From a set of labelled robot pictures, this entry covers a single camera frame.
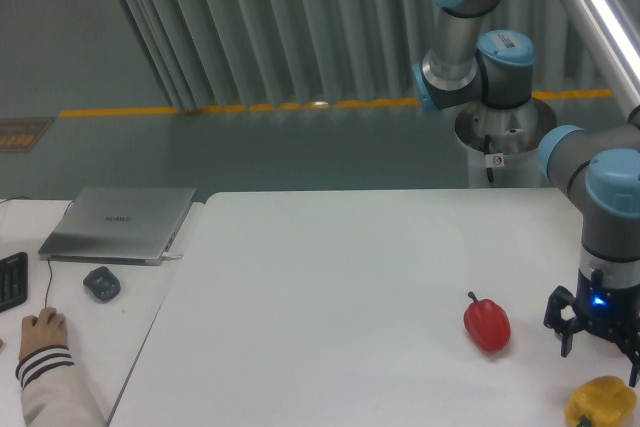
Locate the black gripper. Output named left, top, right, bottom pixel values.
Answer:
left=543, top=273, right=640, bottom=387

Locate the yellow bell pepper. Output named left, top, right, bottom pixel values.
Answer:
left=564, top=376, right=637, bottom=427

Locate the white striped sleeve forearm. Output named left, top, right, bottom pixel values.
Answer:
left=15, top=344, right=106, bottom=427

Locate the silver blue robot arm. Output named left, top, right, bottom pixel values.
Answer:
left=413, top=0, right=639, bottom=364

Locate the red bell pepper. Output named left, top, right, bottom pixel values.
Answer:
left=463, top=291, right=511, bottom=354

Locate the person's right hand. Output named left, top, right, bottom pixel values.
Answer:
left=18, top=307, right=68, bottom=362

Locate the silver closed laptop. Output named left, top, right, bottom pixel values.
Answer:
left=39, top=187, right=196, bottom=265

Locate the grey-green pleated curtain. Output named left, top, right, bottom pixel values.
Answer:
left=94, top=0, right=621, bottom=113

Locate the small black device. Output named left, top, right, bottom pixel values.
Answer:
left=83, top=266, right=121, bottom=303

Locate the computer mouse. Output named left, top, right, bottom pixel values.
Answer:
left=55, top=313, right=66, bottom=329

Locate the black keyboard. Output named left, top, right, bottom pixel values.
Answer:
left=0, top=252, right=28, bottom=313

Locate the black cable with tag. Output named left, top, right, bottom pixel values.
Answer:
left=482, top=134, right=504, bottom=188

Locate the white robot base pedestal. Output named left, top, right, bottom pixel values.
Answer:
left=454, top=98, right=557, bottom=188

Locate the black mouse cable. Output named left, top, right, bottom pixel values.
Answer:
left=44, top=257, right=55, bottom=309

